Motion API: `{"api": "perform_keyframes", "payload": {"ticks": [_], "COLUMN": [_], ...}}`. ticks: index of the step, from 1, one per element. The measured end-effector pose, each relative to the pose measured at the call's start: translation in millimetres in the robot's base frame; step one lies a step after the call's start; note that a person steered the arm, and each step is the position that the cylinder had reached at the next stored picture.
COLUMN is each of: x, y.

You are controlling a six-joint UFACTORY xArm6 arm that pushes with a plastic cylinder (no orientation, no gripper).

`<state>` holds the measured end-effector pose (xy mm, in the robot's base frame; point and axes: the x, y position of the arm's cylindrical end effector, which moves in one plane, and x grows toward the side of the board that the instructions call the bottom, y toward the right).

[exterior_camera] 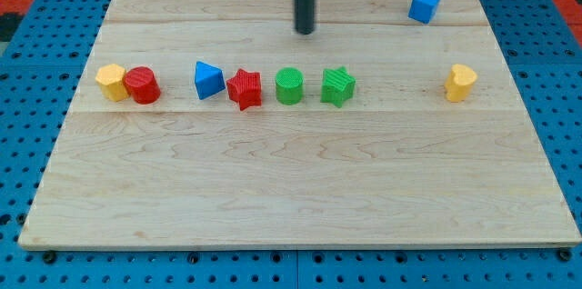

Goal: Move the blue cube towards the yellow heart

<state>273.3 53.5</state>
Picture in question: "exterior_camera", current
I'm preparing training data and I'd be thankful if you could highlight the blue cube block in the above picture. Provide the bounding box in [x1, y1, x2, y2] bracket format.
[408, 0, 440, 25]

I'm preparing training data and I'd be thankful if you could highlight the yellow heart block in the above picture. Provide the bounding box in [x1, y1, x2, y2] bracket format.
[444, 64, 478, 103]

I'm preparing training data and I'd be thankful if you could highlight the green cylinder block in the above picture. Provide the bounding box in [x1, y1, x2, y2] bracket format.
[275, 67, 304, 105]

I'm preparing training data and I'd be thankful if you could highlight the red star block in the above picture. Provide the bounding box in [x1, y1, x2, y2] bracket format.
[226, 68, 262, 111]

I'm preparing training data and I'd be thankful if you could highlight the green star block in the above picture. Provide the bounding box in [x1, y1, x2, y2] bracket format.
[320, 66, 356, 108]

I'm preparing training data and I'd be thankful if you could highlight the blue triangle block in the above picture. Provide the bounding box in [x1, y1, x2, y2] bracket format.
[195, 61, 226, 100]

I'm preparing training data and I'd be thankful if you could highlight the light wooden board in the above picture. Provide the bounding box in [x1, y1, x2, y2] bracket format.
[19, 0, 581, 251]

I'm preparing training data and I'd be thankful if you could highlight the red cylinder block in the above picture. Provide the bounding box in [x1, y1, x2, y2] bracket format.
[124, 66, 161, 105]

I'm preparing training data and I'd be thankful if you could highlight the yellow hexagon block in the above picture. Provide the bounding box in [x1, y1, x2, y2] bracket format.
[95, 64, 130, 102]

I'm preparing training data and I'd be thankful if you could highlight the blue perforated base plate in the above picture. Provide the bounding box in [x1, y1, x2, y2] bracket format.
[1, 0, 581, 288]

